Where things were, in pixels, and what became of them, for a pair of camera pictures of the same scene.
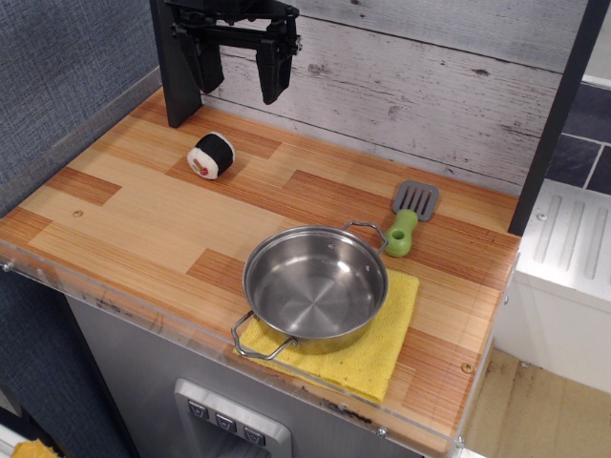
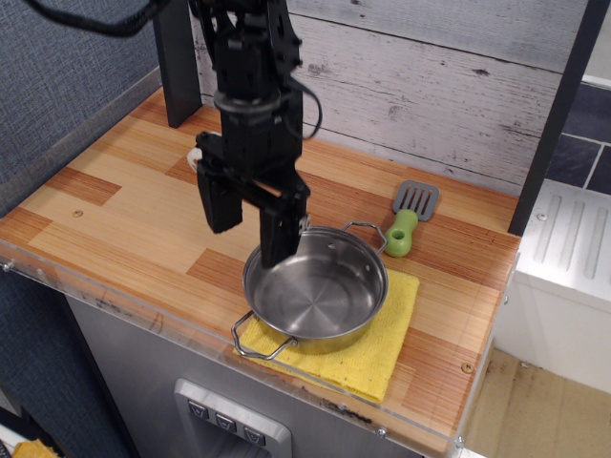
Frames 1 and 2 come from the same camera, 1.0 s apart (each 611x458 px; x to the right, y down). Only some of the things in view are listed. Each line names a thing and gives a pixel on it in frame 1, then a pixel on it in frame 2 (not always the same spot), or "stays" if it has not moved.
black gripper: x=238 y=23 -> x=259 y=152
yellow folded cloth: x=364 y=369 stays
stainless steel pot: x=317 y=287 stays
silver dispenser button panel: x=211 y=425 stays
